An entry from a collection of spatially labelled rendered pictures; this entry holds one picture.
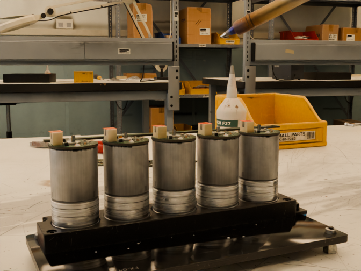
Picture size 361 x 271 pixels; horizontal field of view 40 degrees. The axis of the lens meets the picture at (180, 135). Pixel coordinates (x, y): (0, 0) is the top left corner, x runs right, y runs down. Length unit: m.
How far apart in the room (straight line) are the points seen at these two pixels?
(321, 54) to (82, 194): 2.77
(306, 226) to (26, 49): 2.30
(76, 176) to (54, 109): 4.43
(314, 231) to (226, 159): 0.06
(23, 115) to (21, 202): 4.29
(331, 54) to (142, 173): 2.78
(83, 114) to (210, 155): 4.43
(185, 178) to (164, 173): 0.01
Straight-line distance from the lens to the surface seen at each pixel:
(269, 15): 0.27
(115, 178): 0.26
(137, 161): 0.26
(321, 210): 0.37
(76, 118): 4.69
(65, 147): 0.25
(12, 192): 0.42
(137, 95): 2.65
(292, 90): 2.97
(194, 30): 4.47
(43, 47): 2.53
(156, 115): 4.37
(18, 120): 4.68
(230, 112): 0.55
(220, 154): 0.28
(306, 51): 2.93
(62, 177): 0.25
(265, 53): 2.81
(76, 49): 2.54
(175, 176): 0.27
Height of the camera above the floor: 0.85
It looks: 8 degrees down
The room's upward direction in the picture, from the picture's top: straight up
